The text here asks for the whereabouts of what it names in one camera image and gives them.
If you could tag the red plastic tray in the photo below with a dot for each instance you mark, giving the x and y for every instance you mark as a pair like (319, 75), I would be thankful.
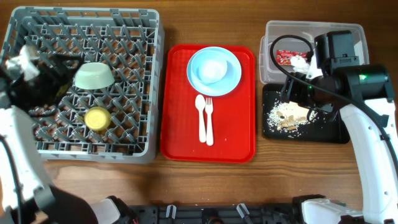
(234, 115)

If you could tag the black tray bin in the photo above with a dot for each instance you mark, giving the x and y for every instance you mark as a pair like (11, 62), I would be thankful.
(327, 127)

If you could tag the light blue plate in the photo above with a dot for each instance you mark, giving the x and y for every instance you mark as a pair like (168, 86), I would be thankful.
(228, 83)

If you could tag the yellow plastic cup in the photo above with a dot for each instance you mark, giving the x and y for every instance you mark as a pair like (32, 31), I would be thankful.
(97, 118)

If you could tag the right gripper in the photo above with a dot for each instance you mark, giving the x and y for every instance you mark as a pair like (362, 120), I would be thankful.
(291, 91)

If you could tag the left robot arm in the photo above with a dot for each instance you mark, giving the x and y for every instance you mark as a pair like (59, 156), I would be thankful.
(26, 187)

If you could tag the white plastic fork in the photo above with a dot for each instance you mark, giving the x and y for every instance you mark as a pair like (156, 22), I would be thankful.
(209, 128)

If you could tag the green bowl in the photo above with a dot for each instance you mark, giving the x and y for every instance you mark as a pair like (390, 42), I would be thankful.
(94, 75)

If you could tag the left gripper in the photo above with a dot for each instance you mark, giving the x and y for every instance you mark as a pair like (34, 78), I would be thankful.
(60, 82)

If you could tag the light blue bowl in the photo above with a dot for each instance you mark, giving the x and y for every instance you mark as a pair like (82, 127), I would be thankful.
(209, 65)

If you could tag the rice and food scraps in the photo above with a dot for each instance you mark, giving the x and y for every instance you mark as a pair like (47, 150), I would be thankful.
(289, 118)

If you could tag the clear plastic bin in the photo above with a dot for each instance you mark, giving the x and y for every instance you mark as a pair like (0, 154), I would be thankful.
(308, 30)

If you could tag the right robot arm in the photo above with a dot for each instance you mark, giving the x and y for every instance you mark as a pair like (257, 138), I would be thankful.
(363, 95)

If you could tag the grey dishwasher rack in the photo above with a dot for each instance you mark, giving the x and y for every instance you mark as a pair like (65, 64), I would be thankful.
(130, 42)

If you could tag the white plastic spoon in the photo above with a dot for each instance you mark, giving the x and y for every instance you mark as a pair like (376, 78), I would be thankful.
(200, 106)

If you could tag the red snack wrapper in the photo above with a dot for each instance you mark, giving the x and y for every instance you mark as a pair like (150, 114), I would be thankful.
(284, 56)

